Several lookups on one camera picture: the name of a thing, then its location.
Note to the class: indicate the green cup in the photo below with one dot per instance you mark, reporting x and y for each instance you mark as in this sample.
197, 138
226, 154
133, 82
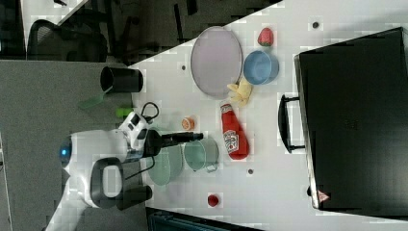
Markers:
202, 155

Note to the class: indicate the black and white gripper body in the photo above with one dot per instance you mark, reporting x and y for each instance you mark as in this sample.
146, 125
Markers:
143, 141

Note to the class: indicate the black toaster oven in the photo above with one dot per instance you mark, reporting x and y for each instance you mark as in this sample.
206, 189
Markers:
353, 99

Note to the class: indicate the grey round plate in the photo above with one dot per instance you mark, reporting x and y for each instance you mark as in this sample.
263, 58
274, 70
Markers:
216, 61

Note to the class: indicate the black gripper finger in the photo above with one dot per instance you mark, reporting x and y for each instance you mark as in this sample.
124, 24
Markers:
183, 137

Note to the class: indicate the blue bowl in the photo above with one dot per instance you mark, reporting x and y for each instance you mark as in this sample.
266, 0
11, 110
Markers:
260, 68

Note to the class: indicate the green oval strainer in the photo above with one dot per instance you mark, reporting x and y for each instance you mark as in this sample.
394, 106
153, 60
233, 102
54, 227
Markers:
166, 156

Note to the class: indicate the red ketchup bottle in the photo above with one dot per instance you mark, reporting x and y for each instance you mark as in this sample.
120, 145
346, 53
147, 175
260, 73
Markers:
234, 137

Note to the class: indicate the black office chair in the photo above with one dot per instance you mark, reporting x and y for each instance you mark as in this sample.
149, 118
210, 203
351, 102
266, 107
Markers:
50, 42

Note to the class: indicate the black cylinder post near base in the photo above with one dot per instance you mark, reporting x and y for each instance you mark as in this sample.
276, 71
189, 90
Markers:
133, 197

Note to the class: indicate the red toy strawberry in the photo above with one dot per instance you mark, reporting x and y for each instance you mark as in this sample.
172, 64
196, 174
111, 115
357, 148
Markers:
266, 37

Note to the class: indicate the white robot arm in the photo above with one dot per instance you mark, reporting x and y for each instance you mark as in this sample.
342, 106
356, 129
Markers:
94, 163

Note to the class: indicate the orange slice toy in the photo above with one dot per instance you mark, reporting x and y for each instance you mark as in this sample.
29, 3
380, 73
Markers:
188, 123

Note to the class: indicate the green clamp handle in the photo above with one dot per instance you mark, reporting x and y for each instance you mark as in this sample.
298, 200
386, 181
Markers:
123, 112

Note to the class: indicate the yellow toy banana bunch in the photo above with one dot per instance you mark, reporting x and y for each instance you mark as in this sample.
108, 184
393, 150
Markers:
240, 93

